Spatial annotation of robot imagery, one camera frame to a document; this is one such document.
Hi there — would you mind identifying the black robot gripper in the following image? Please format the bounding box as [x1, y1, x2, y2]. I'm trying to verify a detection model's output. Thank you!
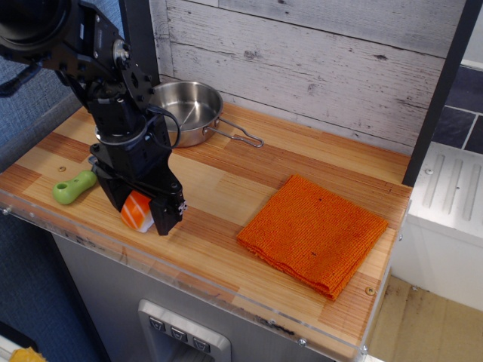
[91, 112, 187, 236]

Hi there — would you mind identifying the orange white toy half bun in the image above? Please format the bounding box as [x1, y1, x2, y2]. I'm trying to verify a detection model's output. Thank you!
[121, 190, 154, 233]

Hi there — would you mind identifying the stainless steel pot with handle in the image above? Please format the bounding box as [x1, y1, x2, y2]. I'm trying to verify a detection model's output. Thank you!
[150, 81, 264, 148]

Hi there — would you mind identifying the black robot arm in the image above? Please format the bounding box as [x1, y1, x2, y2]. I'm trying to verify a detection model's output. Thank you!
[1, 1, 186, 235]

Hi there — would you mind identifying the clear acrylic table edge guard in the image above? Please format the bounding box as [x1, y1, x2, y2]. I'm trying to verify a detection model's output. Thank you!
[1, 183, 411, 361]

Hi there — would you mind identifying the silver dispenser panel with buttons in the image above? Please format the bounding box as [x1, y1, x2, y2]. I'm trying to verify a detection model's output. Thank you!
[138, 299, 232, 361]

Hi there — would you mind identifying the folded orange cloth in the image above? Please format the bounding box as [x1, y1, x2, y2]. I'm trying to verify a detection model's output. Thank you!
[237, 175, 388, 300]

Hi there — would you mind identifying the yellow object at corner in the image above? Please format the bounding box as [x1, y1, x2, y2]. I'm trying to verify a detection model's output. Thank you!
[8, 348, 47, 362]

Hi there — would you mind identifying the white grooved side cabinet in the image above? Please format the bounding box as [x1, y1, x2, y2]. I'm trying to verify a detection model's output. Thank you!
[392, 143, 482, 309]

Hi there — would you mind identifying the green handled grey toy spatula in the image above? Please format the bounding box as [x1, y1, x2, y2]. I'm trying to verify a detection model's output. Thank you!
[52, 170, 97, 205]

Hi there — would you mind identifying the dark grey left post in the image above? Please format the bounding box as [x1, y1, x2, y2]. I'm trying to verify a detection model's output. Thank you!
[118, 0, 160, 85]

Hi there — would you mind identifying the dark grey post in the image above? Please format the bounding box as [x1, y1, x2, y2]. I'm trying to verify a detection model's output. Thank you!
[401, 0, 482, 187]
[118, 0, 160, 85]

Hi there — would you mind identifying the dark grey right post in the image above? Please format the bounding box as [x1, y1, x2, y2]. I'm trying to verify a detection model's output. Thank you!
[401, 0, 482, 187]

